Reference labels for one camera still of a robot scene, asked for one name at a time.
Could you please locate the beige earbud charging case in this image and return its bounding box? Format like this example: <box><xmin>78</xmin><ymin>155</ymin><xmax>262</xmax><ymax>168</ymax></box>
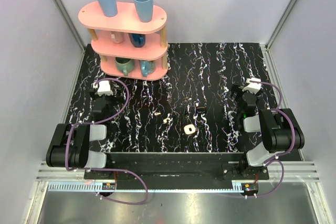
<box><xmin>184</xmin><ymin>124</ymin><xmax>196</xmax><ymax>135</ymax></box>

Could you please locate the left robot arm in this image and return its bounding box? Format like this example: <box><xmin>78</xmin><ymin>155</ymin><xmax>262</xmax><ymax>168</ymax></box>
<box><xmin>46</xmin><ymin>78</ymin><xmax>130</xmax><ymax>180</ymax></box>

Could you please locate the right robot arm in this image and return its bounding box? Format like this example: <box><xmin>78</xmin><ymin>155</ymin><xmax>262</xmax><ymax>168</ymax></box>
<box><xmin>230</xmin><ymin>81</ymin><xmax>305</xmax><ymax>180</ymax></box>

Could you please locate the black earbud charging case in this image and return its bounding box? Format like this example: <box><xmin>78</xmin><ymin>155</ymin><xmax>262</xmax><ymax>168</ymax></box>
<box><xmin>196</xmin><ymin>106</ymin><xmax>207</xmax><ymax>114</ymax></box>

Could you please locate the green ceramic mug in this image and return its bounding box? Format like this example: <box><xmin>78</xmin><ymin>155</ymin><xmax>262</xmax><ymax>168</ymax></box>
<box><xmin>115</xmin><ymin>57</ymin><xmax>135</xmax><ymax>76</ymax></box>

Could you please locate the blue butterfly mug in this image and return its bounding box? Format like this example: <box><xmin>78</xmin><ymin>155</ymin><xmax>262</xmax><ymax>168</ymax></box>
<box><xmin>140</xmin><ymin>60</ymin><xmax>156</xmax><ymax>77</ymax></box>

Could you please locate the pink three-tier wooden shelf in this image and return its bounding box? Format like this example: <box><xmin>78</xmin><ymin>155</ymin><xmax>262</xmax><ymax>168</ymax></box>
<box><xmin>78</xmin><ymin>2</ymin><xmax>168</xmax><ymax>81</ymax></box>

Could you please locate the pink mug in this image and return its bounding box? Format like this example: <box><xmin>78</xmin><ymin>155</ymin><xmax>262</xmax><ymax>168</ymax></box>
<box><xmin>110</xmin><ymin>31</ymin><xmax>124</xmax><ymax>44</ymax></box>

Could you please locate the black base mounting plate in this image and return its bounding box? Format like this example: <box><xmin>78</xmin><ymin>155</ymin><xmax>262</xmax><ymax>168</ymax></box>
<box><xmin>83</xmin><ymin>152</ymin><xmax>270</xmax><ymax>190</ymax></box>

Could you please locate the dark blue mug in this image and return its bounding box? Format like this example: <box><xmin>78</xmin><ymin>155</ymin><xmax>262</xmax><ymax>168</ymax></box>
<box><xmin>129</xmin><ymin>33</ymin><xmax>145</xmax><ymax>48</ymax></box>

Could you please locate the left controller board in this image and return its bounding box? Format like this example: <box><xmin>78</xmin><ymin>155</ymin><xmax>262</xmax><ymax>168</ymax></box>
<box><xmin>102</xmin><ymin>182</ymin><xmax>116</xmax><ymax>190</ymax></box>

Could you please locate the controller board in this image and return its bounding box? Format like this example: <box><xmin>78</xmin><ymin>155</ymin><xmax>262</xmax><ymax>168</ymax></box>
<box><xmin>243</xmin><ymin>183</ymin><xmax>259</xmax><ymax>194</ymax></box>
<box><xmin>102</xmin><ymin>182</ymin><xmax>116</xmax><ymax>190</ymax></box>

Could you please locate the right controller board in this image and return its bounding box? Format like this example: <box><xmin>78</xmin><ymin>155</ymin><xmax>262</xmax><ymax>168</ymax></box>
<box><xmin>243</xmin><ymin>183</ymin><xmax>259</xmax><ymax>194</ymax></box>

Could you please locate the short light blue cup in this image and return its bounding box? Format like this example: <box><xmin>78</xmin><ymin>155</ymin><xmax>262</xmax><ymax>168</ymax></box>
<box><xmin>134</xmin><ymin>0</ymin><xmax>153</xmax><ymax>23</ymax></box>

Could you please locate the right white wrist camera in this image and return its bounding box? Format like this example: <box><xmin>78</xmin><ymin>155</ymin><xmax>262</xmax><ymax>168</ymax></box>
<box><xmin>243</xmin><ymin>77</ymin><xmax>261</xmax><ymax>94</ymax></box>

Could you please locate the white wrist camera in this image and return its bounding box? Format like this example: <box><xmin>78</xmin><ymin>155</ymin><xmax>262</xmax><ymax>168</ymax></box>
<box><xmin>93</xmin><ymin>80</ymin><xmax>113</xmax><ymax>97</ymax></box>
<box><xmin>243</xmin><ymin>77</ymin><xmax>261</xmax><ymax>94</ymax></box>

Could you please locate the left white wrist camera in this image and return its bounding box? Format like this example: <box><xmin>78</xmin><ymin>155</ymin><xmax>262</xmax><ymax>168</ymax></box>
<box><xmin>93</xmin><ymin>80</ymin><xmax>113</xmax><ymax>97</ymax></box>

